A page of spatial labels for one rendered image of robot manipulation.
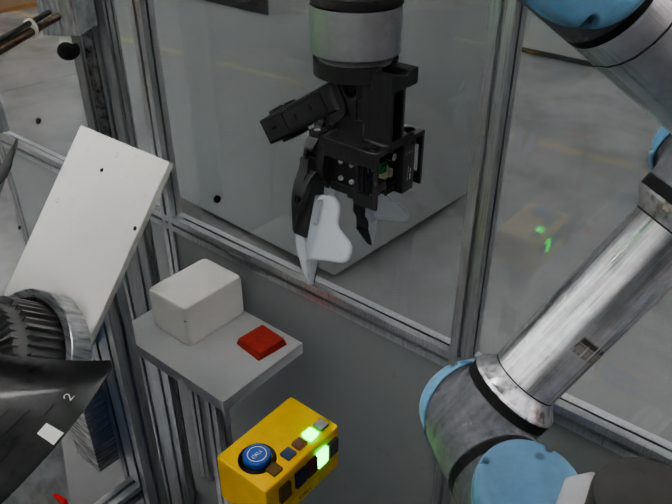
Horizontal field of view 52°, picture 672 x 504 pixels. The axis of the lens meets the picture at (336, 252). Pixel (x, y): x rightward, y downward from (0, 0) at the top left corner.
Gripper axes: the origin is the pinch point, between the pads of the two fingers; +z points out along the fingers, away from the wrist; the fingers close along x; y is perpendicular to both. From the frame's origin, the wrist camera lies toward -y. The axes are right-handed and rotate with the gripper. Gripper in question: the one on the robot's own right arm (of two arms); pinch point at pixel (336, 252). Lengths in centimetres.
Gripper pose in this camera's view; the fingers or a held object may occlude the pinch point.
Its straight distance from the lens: 68.3
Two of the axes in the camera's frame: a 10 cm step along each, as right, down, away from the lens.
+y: 7.7, 3.4, -5.4
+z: 0.0, 8.4, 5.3
